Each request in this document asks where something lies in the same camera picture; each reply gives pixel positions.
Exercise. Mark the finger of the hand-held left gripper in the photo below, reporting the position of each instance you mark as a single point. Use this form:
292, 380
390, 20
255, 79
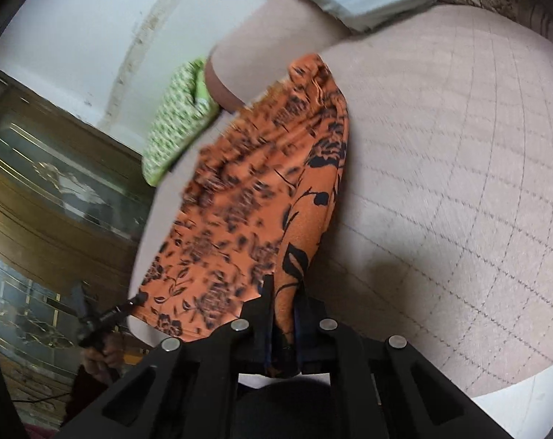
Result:
123, 307

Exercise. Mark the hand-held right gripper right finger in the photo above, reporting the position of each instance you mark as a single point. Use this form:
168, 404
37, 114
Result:
306, 329

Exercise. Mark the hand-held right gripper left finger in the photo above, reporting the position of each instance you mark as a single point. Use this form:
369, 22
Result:
262, 313

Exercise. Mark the orange black floral cloth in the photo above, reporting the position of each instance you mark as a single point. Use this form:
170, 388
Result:
258, 201

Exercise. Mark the person's left hand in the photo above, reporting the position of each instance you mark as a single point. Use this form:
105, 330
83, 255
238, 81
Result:
102, 359

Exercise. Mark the wooden glass door cabinet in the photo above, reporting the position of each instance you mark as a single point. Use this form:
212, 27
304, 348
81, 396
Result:
38, 201

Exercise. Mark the green patterned folded blanket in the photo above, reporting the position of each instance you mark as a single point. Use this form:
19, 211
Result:
176, 119

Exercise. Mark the pink bolster pillow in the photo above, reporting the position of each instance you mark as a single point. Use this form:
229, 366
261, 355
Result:
267, 45

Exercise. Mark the beige striped cushion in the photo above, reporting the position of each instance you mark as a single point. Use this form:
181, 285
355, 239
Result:
500, 0

